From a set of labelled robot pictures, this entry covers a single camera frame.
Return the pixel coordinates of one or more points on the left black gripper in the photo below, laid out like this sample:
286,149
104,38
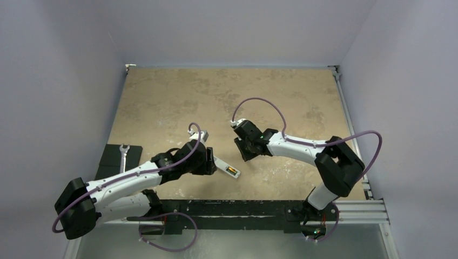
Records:
208,166

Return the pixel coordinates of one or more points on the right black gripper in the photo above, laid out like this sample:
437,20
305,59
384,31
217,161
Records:
244,147

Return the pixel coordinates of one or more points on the white remote control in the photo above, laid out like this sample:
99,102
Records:
221,165

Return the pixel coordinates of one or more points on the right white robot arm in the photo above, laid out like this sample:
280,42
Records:
339,167

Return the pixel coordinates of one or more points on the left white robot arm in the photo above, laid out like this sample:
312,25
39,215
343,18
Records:
84,205

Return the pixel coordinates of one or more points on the silver wrench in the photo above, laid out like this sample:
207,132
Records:
123,154

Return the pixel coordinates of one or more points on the black foam tool tray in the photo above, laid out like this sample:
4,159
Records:
109,164

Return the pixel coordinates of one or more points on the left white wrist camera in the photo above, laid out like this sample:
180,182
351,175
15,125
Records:
202,136

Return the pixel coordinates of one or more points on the aluminium frame rail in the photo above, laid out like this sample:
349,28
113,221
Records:
351,119

